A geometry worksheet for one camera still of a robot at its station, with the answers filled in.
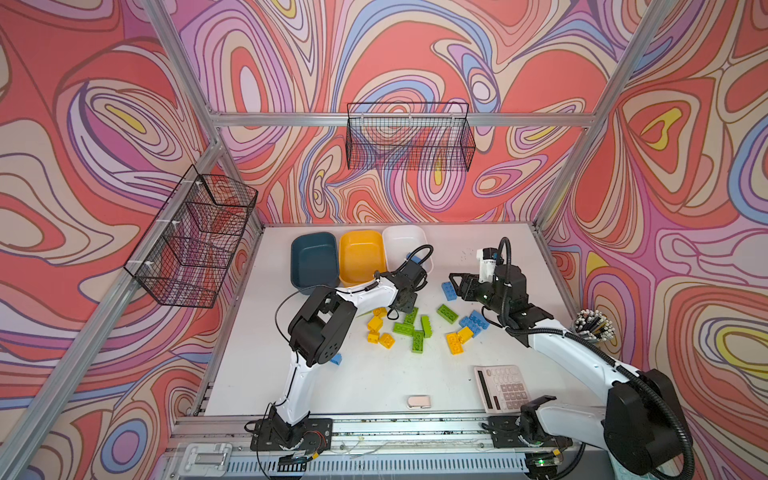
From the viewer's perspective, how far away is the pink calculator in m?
0.78

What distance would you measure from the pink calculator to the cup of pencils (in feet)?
0.69

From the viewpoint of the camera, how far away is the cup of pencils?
0.74 m
